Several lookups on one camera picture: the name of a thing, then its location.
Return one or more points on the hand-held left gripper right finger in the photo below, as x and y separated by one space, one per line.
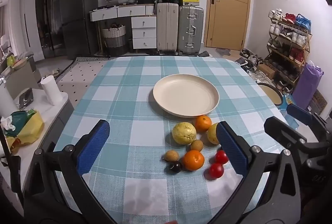
232 148

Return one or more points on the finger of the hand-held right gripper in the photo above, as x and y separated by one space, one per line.
298 111
278 129

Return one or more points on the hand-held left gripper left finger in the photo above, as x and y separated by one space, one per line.
93 147

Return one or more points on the red cherry tomato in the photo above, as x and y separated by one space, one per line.
216 170
221 157

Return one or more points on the pale yellow guava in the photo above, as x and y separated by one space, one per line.
212 134

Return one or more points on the orange mandarin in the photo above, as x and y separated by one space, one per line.
193 160
203 123

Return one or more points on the greenish yellow guava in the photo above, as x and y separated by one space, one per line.
184 133

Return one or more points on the dark purple plum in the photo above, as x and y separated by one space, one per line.
175 167

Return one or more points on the brown kiwi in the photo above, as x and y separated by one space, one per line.
171 155

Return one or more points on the cream round plate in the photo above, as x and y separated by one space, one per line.
185 95

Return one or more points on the blue plastic packet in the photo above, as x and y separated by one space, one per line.
288 100

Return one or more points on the dark patterned box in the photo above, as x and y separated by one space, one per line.
319 102

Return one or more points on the purple paper bag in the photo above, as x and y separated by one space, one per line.
308 83

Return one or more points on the round tan bowl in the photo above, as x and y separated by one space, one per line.
271 95

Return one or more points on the brown longan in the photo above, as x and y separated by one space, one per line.
196 145

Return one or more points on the white side cabinet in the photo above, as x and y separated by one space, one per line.
51 120

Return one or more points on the small cardboard carton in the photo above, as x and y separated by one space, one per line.
265 71

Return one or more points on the teal checked tablecloth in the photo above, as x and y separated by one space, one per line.
129 109

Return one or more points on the shoe rack with shoes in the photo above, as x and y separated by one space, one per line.
295 54

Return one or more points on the metal shoe rack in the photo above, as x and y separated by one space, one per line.
307 48

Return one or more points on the yellow plastic bag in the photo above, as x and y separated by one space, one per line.
32 128

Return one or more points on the white paper towel roll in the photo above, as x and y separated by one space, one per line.
51 90

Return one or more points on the scattered dark sneakers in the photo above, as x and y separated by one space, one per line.
247 59

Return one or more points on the green plastic bag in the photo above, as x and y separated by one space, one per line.
22 117

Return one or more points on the black tabletop gadget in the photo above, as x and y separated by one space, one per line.
26 98

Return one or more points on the black and white striped rug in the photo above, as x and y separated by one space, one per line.
90 58

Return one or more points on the crumpled white tissue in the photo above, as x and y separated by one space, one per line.
7 124

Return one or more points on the grey slipper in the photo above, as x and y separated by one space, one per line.
205 54
223 52

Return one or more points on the woven laundry basket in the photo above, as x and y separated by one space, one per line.
114 38

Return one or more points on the white drawer cabinet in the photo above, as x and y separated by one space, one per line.
144 31

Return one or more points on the wooden door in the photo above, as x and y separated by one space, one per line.
229 5

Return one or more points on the silver hard suitcase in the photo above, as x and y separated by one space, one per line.
190 29

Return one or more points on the dark grey refrigerator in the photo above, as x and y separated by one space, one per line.
77 18

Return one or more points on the white vanity desk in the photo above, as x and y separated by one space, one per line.
114 12

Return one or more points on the dark glass wardrobe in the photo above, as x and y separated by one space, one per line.
46 18

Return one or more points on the beige hard suitcase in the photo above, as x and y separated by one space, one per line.
167 26

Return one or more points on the yellow and black box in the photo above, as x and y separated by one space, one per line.
190 2

